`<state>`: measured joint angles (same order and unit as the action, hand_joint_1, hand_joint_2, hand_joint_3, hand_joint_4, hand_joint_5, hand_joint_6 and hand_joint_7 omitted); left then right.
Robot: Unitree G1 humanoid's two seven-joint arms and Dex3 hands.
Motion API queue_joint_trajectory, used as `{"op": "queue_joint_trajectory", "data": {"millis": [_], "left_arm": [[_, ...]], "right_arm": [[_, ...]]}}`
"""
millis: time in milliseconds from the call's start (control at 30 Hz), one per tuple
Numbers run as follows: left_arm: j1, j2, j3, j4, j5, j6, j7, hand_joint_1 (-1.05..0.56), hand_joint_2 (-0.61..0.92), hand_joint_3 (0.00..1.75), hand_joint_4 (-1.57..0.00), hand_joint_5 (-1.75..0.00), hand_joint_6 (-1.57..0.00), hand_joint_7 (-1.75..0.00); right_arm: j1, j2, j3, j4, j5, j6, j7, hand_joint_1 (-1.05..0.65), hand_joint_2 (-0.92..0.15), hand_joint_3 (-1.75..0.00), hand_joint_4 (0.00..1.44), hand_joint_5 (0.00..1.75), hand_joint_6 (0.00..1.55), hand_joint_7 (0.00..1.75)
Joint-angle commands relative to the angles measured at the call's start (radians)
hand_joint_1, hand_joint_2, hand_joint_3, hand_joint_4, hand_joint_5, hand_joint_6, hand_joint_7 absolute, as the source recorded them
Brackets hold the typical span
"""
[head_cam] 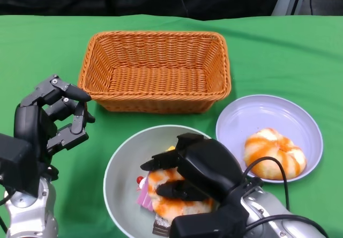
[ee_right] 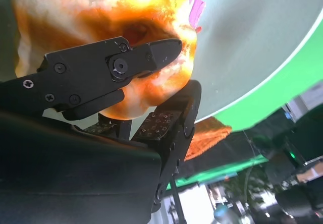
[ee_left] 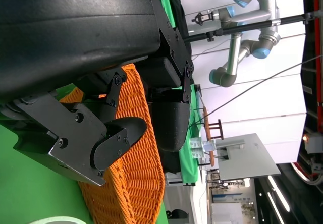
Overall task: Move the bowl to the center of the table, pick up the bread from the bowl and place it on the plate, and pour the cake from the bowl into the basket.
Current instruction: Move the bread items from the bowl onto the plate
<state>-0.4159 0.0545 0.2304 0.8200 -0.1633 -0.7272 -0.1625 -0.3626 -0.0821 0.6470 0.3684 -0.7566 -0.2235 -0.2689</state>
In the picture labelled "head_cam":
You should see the orange wicker basket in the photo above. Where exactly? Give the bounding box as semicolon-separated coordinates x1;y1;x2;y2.
77;31;232;114

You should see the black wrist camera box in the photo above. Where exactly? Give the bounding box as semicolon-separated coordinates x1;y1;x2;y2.
0;133;41;198
170;177;265;238

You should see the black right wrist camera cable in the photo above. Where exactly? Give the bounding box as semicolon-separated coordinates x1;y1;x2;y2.
242;156;329;238

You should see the orange striped croissant bread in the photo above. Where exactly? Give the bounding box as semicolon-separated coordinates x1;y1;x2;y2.
244;127;307;181

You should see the grey round bowl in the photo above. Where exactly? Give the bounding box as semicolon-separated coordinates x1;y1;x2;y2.
103;125;223;238

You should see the pink cake slice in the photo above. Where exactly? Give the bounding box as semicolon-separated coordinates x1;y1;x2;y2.
136;177;155;212

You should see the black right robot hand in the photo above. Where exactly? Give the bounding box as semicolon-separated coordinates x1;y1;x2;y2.
140;132;244;209

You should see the lavender round plate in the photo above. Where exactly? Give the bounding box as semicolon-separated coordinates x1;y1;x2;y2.
215;94;324;184

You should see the dark chocolate cake piece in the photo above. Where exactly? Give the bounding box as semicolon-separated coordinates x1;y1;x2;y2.
152;213;172;236

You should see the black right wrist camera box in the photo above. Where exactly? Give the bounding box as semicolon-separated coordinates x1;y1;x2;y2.
170;177;265;238

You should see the orange striped ring bread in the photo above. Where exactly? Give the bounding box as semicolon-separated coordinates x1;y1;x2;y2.
147;167;215;220

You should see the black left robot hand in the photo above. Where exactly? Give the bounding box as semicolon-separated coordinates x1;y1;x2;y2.
13;74;96;166

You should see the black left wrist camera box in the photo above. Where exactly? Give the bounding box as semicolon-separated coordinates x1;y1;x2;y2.
0;133;41;198

